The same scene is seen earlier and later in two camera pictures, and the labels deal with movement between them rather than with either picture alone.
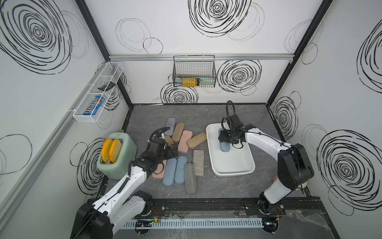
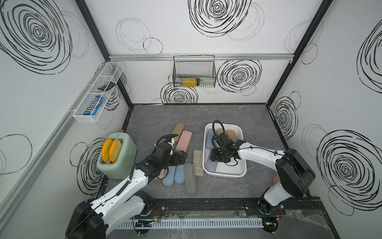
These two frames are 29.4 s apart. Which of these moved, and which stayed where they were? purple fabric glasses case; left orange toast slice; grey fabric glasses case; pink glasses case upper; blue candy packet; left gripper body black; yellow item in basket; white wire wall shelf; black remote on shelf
Moved: left gripper body black; purple fabric glasses case
Stayed: pink glasses case upper; blue candy packet; black remote on shelf; yellow item in basket; grey fabric glasses case; white wire wall shelf; left orange toast slice
